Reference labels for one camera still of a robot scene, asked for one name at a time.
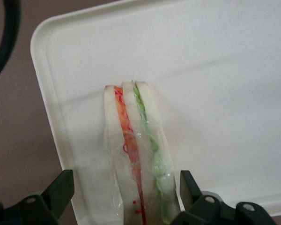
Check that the white plastic tray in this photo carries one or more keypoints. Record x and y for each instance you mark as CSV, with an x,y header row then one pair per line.
x,y
201,82

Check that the plastic sandwich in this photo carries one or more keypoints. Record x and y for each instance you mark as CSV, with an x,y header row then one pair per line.
x,y
131,140

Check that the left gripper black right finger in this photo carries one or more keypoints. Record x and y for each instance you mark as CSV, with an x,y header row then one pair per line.
x,y
208,211

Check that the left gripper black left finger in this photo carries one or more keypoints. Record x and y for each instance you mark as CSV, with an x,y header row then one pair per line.
x,y
42,208

